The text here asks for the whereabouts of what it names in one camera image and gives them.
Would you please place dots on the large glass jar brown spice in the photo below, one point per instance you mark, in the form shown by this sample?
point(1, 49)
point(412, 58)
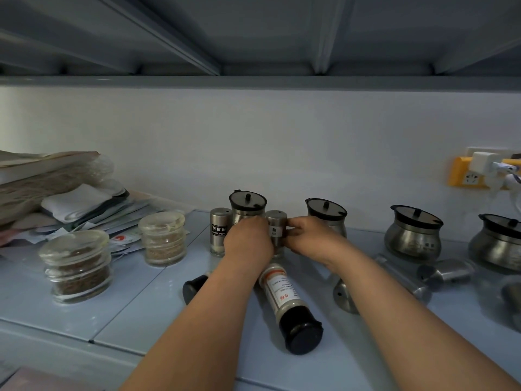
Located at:
point(77, 266)

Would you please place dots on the wide steel shaker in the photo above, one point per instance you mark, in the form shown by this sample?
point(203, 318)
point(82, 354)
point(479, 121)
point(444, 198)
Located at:
point(447, 273)

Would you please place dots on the long steel cylinder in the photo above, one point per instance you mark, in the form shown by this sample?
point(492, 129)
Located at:
point(405, 278)

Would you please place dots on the steel shaker black label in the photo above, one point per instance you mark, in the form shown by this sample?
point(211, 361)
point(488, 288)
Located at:
point(219, 232)

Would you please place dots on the person's right forearm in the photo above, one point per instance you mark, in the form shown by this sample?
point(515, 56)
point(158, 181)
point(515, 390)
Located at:
point(407, 333)

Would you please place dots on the black capped spice bottle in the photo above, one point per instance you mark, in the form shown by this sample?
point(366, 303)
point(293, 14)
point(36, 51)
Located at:
point(194, 288)

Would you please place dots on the person's left fingers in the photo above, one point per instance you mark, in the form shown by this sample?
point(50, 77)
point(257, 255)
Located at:
point(250, 223)

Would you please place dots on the grey metal shelf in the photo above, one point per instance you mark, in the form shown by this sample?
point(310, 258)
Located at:
point(260, 40)

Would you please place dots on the person's left forearm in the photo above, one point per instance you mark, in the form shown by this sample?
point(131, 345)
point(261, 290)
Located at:
point(203, 329)

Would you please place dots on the pile of paper packets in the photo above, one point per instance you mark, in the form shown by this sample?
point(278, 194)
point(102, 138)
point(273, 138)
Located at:
point(106, 215)

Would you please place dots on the white charger plug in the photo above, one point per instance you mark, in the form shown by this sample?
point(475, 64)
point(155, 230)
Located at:
point(484, 162)

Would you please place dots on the plain steel shaker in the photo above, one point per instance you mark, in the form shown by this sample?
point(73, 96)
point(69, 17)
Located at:
point(346, 297)

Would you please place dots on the person's right thumb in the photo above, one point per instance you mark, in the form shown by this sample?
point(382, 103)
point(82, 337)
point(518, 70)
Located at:
point(296, 234)

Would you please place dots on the spice bottle black cap orange label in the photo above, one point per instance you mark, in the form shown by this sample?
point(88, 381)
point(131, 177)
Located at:
point(289, 305)

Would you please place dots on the yellow wall power outlet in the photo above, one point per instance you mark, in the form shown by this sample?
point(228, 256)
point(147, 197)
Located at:
point(464, 173)

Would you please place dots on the stack of old books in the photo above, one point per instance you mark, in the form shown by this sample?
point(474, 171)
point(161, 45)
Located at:
point(40, 179)

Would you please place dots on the small glass jar tan spice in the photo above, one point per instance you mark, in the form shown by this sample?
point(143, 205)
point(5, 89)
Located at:
point(163, 240)

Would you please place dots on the small steel shaker white label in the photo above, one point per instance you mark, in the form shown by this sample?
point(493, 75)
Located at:
point(278, 232)

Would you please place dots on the person's right hand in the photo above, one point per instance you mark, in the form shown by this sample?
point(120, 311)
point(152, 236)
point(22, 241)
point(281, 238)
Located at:
point(319, 240)

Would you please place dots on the steel condiment pot black lid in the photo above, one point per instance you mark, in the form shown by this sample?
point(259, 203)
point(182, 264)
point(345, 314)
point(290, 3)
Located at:
point(325, 211)
point(247, 201)
point(413, 240)
point(494, 246)

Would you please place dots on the person's left hand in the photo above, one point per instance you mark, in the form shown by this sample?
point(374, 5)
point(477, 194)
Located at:
point(248, 246)

